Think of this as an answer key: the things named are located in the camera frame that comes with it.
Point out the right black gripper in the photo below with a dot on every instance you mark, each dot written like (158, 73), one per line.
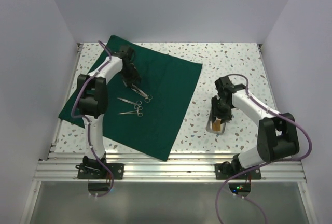
(225, 117)

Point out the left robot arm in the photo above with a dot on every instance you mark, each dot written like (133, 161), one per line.
(92, 102)

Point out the green surgical cloth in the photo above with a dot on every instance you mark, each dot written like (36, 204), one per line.
(170, 80)

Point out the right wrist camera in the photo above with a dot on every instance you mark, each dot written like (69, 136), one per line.
(225, 88)

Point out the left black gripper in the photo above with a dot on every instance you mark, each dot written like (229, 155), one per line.
(135, 76)

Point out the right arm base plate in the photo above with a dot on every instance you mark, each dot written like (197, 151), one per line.
(227, 170)

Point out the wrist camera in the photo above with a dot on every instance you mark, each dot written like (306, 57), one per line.
(126, 51)
(225, 88)

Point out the steel scissors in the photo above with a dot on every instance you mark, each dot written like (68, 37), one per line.
(136, 104)
(147, 97)

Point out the steel hemostat forceps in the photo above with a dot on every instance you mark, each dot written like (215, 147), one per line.
(137, 111)

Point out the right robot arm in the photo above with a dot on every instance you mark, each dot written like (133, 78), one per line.
(276, 139)

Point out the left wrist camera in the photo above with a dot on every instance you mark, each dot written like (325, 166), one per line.
(126, 51)

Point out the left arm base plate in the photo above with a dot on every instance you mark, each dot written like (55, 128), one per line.
(116, 172)

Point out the stainless steel tray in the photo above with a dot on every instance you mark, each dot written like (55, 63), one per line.
(215, 126)

